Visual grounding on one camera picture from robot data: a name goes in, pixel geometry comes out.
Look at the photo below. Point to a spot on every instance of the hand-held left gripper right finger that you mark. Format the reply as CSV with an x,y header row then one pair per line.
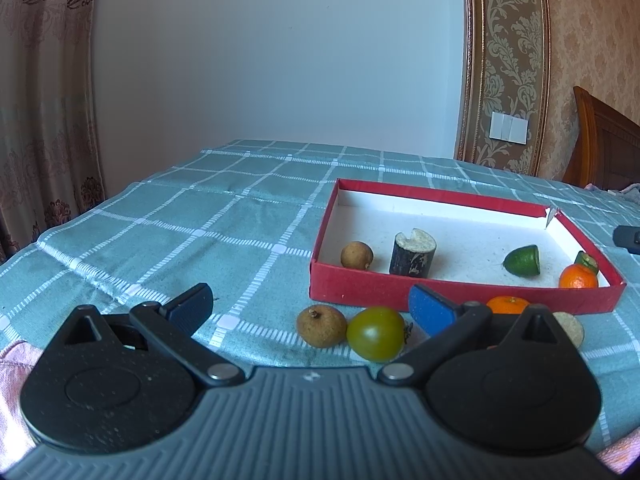
x,y
431,310

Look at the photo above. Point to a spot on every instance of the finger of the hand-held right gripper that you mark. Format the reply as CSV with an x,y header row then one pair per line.
x,y
627,238

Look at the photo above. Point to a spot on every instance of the green checkered tablecloth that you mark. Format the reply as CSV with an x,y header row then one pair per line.
x,y
175,220

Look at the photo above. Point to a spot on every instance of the notched sugarcane piece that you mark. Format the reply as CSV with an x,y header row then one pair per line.
x,y
412,257

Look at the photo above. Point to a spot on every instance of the green cucumber end piece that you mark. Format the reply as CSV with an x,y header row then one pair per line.
x,y
522,260

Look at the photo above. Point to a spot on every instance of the green cucumber cylinder piece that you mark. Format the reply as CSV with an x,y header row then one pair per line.
x,y
586,260

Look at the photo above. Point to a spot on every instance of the brown longan with stem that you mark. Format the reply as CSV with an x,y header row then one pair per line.
x,y
321,327

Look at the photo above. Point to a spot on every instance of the white wall switch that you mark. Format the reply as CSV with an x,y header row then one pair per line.
x,y
510,127

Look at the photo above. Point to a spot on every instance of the pale round fruit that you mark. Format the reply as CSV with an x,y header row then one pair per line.
x,y
571,327

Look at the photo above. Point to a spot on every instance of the patterned beige curtain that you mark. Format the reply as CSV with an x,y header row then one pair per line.
x,y
40,110

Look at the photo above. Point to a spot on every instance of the orange tangerine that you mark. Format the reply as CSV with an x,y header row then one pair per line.
x,y
578,277
506,304

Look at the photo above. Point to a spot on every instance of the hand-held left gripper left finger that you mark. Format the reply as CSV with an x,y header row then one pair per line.
x,y
190,307

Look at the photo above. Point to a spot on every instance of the red cardboard box tray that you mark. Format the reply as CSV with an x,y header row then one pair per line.
x,y
465,240

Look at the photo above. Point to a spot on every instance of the green tomato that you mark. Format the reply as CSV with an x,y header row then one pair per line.
x,y
375,335

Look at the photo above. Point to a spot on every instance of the small pink fabric item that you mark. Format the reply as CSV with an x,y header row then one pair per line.
x,y
594,187

